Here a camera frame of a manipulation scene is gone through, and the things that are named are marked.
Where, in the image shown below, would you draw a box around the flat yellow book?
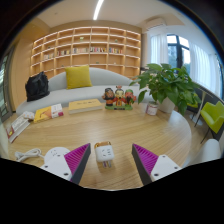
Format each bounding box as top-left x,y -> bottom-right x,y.
68,98 -> 103,115

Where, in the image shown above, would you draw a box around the white charger with orange band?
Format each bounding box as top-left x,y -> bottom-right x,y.
93,140 -> 115,169

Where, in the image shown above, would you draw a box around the white power strip cable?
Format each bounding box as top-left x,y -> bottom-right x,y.
14,147 -> 46,163

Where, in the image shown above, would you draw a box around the long ceiling light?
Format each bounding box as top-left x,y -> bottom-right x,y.
92,0 -> 105,21

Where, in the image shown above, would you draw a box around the grey curved sofa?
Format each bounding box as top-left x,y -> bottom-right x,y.
15,67 -> 148,116

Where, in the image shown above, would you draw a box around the wooden shelf unit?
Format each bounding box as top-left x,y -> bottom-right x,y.
29,26 -> 142,79

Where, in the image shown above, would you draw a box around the white air conditioner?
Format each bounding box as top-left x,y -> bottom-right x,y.
144,17 -> 167,32

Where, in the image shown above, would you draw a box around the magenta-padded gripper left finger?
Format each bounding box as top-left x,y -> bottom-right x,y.
39,142 -> 92,185

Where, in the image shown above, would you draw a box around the yellow cushion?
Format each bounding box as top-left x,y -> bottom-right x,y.
64,65 -> 93,90

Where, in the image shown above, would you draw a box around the three colourful figurines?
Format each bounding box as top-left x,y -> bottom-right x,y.
101,85 -> 138,111

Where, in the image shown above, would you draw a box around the white curtain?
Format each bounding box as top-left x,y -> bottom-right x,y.
149,33 -> 169,66
189,43 -> 218,98

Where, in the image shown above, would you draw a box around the black framed window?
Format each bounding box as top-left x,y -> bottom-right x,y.
166,34 -> 191,76

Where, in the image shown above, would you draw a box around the small white pink cup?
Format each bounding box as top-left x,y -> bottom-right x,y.
145,101 -> 159,117

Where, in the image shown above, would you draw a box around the white red book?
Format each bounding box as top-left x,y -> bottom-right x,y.
49,103 -> 65,119

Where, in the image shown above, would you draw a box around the glass door with dark frame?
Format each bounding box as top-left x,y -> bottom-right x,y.
0,46 -> 16,123

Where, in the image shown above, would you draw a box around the black backpack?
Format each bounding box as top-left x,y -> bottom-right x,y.
24,70 -> 51,103

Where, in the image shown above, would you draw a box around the open book with red cover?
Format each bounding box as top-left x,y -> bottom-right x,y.
5,114 -> 31,144

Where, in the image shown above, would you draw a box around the lime green chair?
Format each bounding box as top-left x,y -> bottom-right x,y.
186,94 -> 202,110
199,100 -> 224,143

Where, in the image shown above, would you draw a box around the yellow orange book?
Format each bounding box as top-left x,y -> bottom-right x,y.
33,105 -> 54,124

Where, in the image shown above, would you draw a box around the green potted plant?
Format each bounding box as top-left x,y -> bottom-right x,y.
129,62 -> 203,117

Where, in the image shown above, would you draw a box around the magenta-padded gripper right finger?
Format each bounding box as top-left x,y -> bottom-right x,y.
131,143 -> 183,186

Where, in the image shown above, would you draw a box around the white chair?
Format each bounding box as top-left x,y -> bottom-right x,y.
181,138 -> 223,168

